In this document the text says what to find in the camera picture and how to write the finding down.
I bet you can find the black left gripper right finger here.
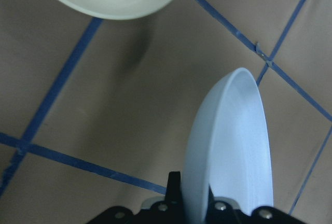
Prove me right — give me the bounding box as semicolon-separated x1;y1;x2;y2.
207;186;215;208

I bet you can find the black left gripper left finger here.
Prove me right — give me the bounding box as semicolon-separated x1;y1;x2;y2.
164;171;183;205

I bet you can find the blue plate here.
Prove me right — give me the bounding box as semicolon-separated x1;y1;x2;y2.
181;68;273;223

